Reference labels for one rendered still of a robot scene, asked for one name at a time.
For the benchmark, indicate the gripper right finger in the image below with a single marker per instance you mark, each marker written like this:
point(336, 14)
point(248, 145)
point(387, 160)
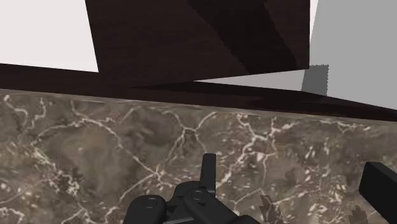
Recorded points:
point(381, 186)

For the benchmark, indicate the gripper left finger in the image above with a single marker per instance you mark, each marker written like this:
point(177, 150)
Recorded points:
point(198, 204)

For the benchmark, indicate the dark brown robot stand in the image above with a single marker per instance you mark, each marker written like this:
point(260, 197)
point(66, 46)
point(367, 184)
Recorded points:
point(161, 40)

